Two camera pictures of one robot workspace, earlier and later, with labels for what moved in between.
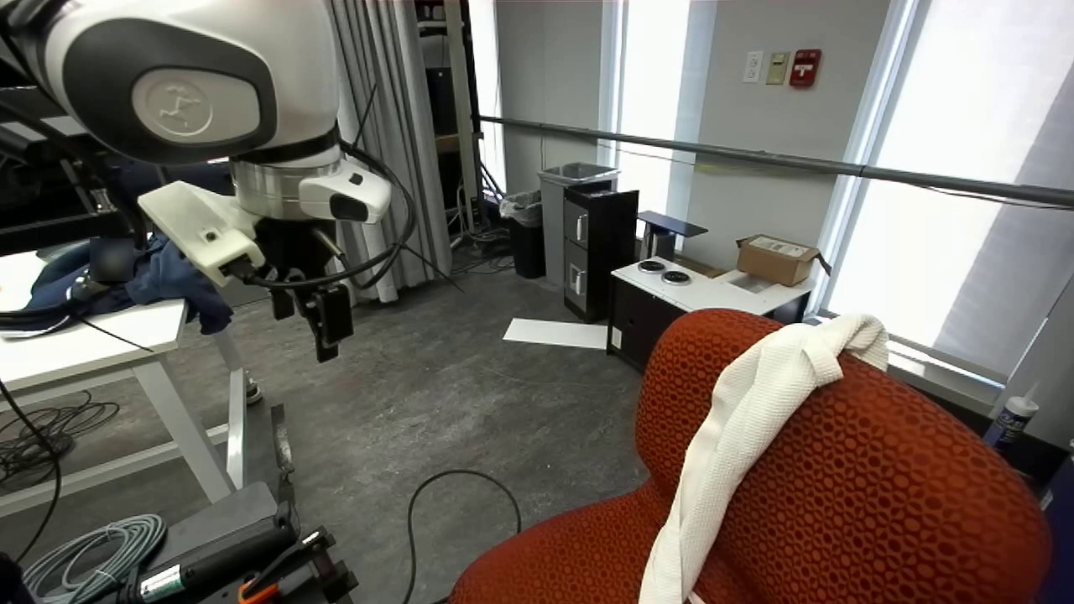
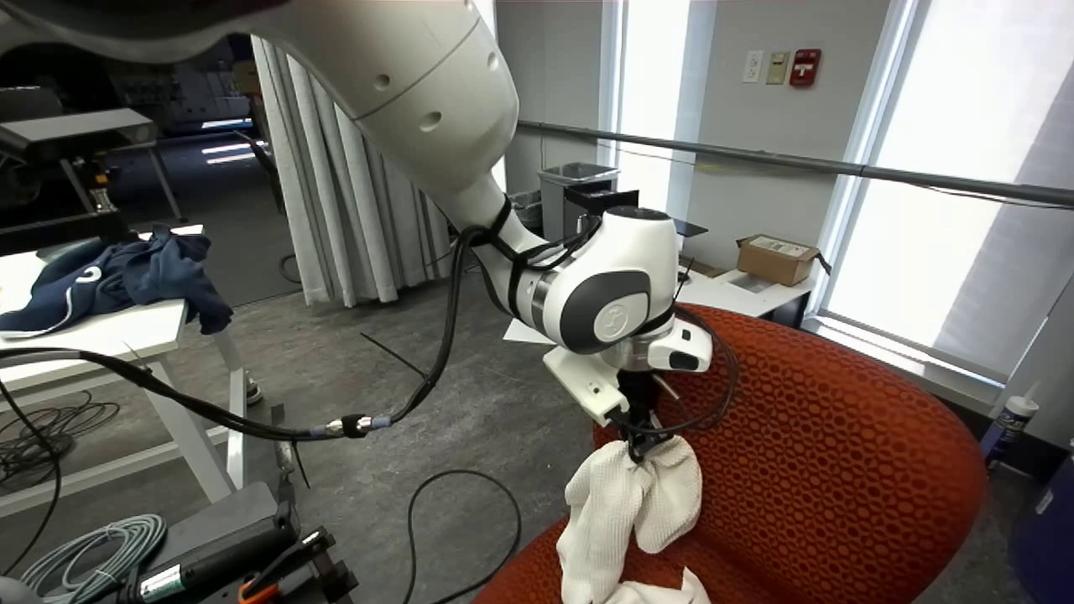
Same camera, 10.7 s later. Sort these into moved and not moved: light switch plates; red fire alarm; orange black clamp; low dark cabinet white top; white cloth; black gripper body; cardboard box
Moved: white cloth; black gripper body
Not moved: red fire alarm; light switch plates; low dark cabinet white top; orange black clamp; cardboard box
